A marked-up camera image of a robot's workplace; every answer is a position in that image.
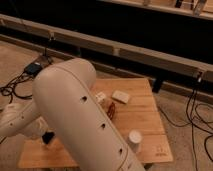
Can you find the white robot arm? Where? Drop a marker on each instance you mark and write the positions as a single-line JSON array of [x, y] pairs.
[[62, 97]]

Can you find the black power adapter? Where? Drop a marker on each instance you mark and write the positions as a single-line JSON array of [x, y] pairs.
[[33, 69]]

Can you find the beige rectangular sponge block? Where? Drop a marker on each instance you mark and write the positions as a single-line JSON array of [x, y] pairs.
[[121, 96]]

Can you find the white paper cup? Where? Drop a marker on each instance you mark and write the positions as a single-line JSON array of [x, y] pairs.
[[134, 140]]

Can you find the small white box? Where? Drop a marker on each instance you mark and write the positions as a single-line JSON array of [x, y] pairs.
[[100, 97]]

